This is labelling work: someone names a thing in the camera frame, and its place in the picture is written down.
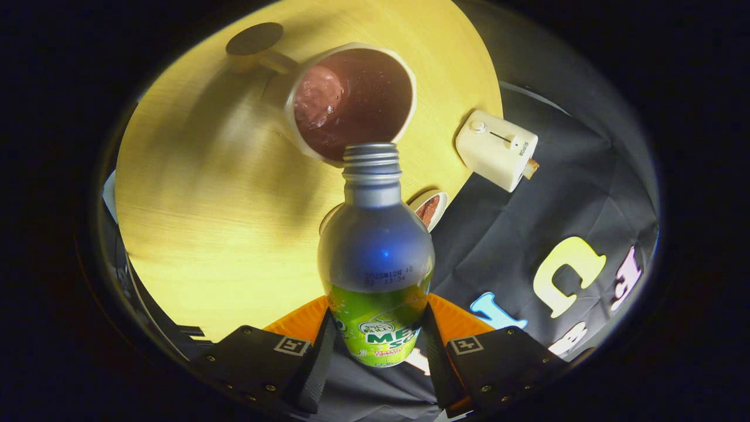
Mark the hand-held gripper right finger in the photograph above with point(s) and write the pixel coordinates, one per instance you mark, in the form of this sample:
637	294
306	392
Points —
439	369

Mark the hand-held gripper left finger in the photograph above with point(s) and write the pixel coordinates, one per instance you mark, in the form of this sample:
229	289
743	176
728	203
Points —
316	369

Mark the small white plate with food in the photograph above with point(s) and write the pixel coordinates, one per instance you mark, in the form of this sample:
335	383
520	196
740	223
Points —
429	208

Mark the white toaster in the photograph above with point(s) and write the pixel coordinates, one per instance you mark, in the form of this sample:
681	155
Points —
495	149

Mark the silver green juice bottle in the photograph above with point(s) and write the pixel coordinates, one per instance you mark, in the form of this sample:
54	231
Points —
375	258

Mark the bread slice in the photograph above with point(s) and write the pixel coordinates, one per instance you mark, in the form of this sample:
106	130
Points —
531	169

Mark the wooden table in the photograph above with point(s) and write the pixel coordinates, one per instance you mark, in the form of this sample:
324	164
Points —
222	234

